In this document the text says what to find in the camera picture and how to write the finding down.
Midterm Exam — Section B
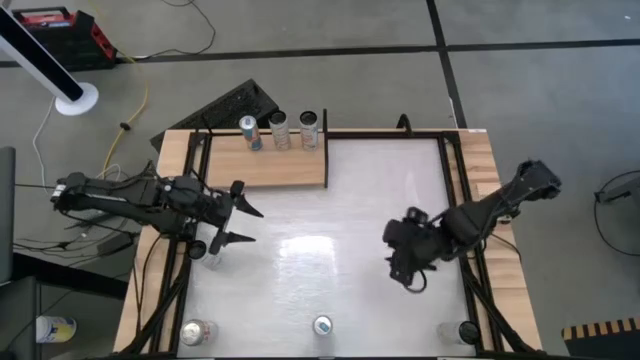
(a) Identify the dark grey cabinet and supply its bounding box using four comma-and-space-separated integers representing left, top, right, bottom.
0, 276, 42, 360

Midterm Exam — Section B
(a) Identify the grey black floor stand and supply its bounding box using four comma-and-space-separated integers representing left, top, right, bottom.
593, 169, 640, 259

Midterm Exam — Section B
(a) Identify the wooden shelf board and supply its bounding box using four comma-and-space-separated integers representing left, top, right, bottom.
205, 132, 327, 190

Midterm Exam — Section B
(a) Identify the black keyboard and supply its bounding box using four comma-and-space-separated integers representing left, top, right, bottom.
149, 78, 280, 153

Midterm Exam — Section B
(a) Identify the dark grey panel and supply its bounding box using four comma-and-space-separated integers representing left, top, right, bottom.
0, 146, 17, 286

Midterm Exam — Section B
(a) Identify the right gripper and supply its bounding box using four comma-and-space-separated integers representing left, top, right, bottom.
383, 207, 449, 287

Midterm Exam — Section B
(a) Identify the black cable bundle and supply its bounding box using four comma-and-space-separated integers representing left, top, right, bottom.
13, 209, 144, 261

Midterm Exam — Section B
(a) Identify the black metal table frame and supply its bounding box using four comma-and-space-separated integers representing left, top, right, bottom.
132, 127, 539, 359

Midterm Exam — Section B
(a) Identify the white black floor stand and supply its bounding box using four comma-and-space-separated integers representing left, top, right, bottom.
0, 4, 100, 118

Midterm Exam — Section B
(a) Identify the white cable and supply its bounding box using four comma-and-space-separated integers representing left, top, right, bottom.
31, 97, 57, 187

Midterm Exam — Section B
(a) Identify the blue silver Red Bull can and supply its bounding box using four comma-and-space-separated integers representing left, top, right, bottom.
238, 114, 265, 152
312, 314, 334, 338

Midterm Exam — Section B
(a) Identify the yellow black striped barrier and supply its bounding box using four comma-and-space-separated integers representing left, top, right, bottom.
560, 316, 640, 360

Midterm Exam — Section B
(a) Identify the thin black floor cable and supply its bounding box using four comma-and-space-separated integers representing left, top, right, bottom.
117, 0, 218, 62

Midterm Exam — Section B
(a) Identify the white yellow can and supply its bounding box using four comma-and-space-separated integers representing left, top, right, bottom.
35, 315, 78, 345

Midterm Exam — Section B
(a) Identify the black red tool case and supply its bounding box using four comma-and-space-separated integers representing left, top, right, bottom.
12, 5, 120, 72

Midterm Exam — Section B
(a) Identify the black power adapter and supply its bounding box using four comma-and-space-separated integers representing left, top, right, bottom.
97, 231, 135, 257

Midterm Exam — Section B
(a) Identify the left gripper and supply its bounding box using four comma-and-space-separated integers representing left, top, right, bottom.
197, 182, 265, 254

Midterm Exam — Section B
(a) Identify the yellow cable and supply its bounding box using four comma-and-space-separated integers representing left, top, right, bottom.
99, 47, 151, 174

